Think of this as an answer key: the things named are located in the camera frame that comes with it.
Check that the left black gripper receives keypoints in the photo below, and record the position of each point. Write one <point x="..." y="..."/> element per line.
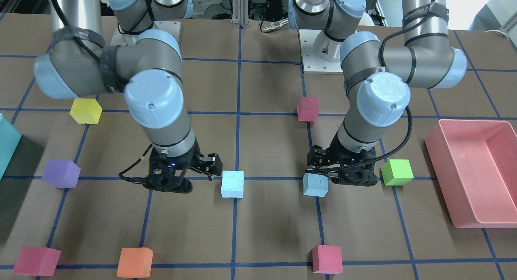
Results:
<point x="325" y="155"/>

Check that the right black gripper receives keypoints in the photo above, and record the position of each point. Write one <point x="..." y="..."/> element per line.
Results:
<point x="196" y="158"/>

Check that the light blue block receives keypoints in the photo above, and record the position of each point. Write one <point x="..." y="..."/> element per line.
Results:
<point x="315" y="185"/>
<point x="232" y="184"/>

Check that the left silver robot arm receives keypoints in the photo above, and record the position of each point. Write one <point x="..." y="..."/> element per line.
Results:
<point x="378" y="75"/>

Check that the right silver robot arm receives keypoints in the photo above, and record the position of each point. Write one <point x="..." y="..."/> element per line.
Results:
<point x="147" y="72"/>

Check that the green block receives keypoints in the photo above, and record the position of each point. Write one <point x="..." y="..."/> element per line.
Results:
<point x="397" y="172"/>

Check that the magenta block robot side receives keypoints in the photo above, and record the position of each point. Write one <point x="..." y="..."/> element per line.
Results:
<point x="307" y="109"/>

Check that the magenta block table edge side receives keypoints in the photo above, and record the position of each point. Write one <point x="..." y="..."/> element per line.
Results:
<point x="327" y="259"/>

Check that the orange block table edge side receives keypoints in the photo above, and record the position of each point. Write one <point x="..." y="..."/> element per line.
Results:
<point x="135" y="263"/>

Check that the yellow block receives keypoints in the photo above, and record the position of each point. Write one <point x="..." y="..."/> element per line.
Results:
<point x="86" y="111"/>

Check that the pink plastic tray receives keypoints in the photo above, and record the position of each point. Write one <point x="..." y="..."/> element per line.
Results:
<point x="475" y="164"/>

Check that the far purple block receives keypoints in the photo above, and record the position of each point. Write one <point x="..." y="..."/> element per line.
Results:
<point x="61" y="173"/>

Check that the far magenta block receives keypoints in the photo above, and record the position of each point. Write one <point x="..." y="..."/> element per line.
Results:
<point x="37" y="261"/>

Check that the teal plastic bin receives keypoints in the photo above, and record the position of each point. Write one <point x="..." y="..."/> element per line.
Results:
<point x="9" y="140"/>

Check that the aluminium frame post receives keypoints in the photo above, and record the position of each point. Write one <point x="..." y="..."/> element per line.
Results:
<point x="240" y="12"/>

